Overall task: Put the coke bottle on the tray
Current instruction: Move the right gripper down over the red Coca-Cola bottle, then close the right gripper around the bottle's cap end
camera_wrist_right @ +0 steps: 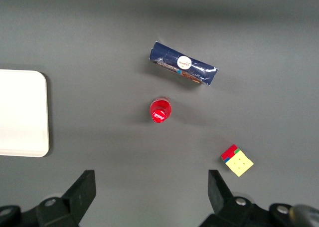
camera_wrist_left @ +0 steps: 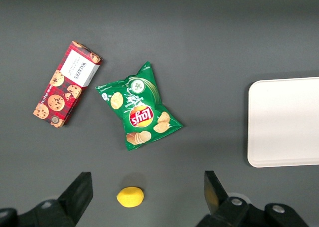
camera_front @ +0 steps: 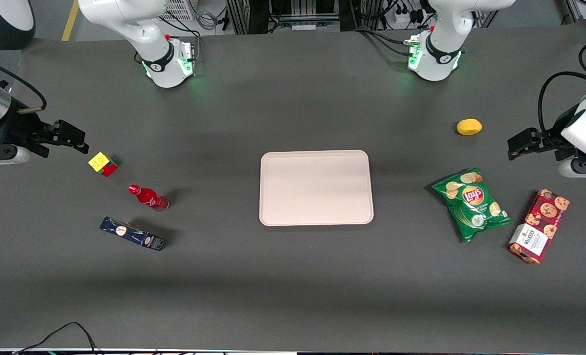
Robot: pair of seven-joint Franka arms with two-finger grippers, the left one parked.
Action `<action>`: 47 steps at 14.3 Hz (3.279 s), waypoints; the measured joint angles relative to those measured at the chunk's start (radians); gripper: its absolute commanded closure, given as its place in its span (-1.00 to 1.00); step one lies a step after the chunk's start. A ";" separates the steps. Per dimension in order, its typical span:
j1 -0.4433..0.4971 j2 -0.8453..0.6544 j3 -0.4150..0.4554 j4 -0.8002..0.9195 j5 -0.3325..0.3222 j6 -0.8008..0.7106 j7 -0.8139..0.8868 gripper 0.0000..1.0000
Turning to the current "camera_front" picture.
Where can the beige plastic tray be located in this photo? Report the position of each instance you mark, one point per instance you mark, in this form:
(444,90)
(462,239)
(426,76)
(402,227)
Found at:
(316,188)

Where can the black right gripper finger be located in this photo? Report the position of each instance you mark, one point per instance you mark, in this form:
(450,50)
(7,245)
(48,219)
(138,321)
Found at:
(71,133)
(82,148)

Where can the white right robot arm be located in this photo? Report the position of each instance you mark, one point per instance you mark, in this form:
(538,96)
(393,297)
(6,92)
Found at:
(151,47)

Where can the yellow lemon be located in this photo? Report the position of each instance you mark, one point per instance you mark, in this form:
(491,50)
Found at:
(469,127)

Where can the red cookie box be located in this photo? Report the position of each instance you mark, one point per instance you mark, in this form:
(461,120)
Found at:
(539,227)

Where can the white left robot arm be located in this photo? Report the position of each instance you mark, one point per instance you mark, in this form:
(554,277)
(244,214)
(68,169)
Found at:
(438,52)

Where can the black aluminium frame rack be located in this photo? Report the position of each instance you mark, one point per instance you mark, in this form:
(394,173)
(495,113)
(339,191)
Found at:
(285,12)

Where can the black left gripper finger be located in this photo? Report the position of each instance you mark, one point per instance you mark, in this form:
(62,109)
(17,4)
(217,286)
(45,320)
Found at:
(516,153)
(522,137)

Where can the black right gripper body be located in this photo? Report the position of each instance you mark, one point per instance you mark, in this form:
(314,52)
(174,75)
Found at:
(13,129)

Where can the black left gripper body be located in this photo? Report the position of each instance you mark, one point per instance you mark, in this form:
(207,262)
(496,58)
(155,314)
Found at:
(553,135)

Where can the dark blue long box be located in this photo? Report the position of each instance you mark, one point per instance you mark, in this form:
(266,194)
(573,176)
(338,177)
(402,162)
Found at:
(132,233)

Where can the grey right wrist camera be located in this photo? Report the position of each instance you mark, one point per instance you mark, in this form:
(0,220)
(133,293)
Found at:
(7,155)

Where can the rubik's cube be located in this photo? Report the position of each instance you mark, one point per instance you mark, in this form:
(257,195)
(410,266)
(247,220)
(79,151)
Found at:
(103,163)

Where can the white perforated box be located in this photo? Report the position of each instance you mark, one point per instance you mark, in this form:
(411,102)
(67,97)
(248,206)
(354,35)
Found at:
(179,9)

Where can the white power strip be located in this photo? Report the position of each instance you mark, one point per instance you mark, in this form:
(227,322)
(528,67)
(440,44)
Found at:
(304,27)

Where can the red coke bottle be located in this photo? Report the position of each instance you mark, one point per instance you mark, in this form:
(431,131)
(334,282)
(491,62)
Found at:
(150,198)

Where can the green lay's chips bag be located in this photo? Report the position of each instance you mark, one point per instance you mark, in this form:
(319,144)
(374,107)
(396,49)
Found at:
(471,204)

